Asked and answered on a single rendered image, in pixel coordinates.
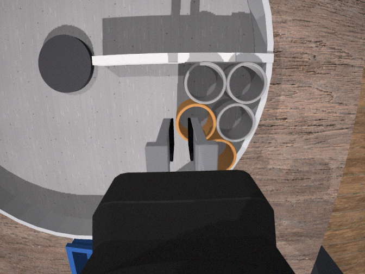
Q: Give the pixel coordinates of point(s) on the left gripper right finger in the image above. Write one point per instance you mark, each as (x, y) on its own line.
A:
(205, 155)

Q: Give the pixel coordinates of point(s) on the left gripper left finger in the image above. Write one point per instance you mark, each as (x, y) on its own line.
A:
(156, 157)

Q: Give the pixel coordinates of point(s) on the grey turntable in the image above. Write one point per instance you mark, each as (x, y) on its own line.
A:
(85, 142)

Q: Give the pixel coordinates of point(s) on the blue crate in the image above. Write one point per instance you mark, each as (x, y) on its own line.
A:
(77, 257)

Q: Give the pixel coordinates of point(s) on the wooden table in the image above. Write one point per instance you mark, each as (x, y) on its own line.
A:
(299, 114)

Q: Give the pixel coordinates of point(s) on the steel bushing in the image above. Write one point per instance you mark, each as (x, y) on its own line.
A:
(227, 82)
(185, 82)
(218, 122)

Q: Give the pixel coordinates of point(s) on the bronze bushing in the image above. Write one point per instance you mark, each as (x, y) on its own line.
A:
(196, 103)
(229, 157)

